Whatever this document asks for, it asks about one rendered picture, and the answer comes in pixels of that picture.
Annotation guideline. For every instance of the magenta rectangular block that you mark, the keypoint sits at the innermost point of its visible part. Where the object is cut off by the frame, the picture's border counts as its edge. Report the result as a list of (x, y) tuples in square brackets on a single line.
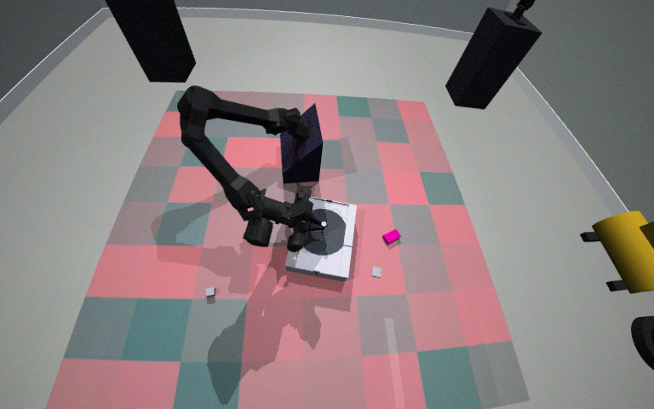
[(391, 236)]

